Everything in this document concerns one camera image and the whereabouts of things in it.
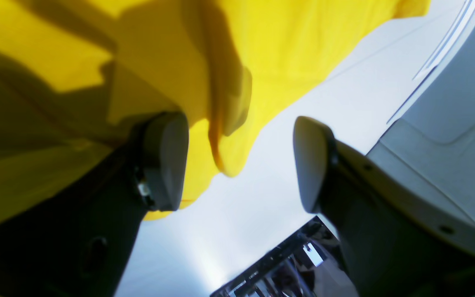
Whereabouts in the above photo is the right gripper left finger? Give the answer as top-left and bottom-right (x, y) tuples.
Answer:
(0, 112), (189, 297)

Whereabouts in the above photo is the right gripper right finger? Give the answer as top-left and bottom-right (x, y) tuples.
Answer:
(293, 116), (475, 297)

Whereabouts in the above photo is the yellow T-shirt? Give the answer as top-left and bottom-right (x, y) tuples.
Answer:
(0, 0), (430, 223)

